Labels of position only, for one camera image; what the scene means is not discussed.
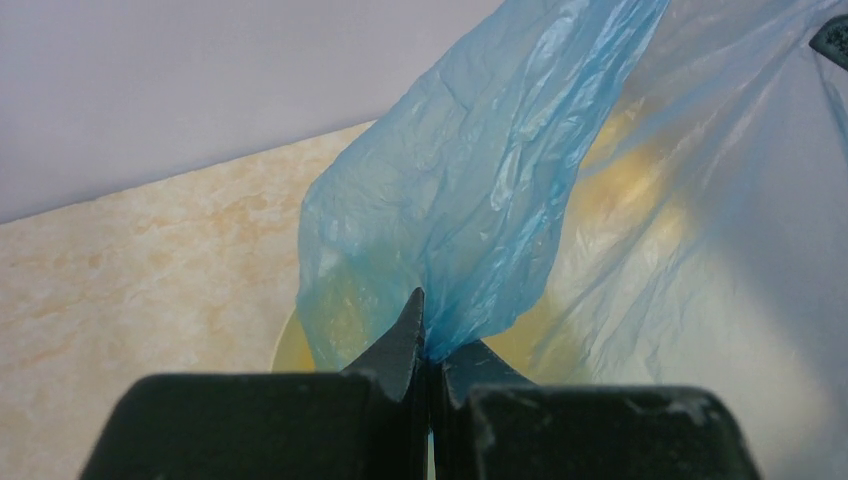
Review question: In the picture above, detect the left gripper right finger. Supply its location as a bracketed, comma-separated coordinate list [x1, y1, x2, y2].
[433, 341, 759, 479]

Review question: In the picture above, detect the blue plastic trash bag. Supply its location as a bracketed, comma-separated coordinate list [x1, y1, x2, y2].
[297, 1, 847, 386]

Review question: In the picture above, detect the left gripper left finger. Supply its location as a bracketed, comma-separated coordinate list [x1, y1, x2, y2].
[81, 289, 428, 479]

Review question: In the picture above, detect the yellow capybara trash bin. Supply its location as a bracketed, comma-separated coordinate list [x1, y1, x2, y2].
[270, 105, 704, 480]

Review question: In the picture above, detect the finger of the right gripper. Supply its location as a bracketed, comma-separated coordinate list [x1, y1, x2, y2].
[809, 14, 848, 71]

